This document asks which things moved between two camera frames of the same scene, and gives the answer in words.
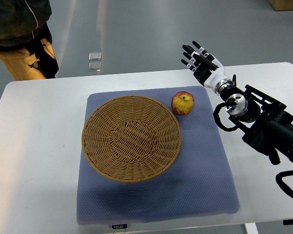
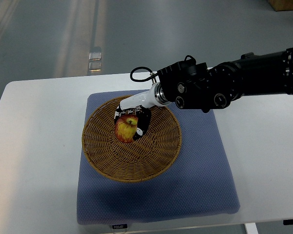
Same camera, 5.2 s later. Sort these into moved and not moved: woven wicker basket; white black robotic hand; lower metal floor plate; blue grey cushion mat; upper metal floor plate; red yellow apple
Moved: white black robotic hand; red yellow apple
Not moved: upper metal floor plate; lower metal floor plate; blue grey cushion mat; woven wicker basket
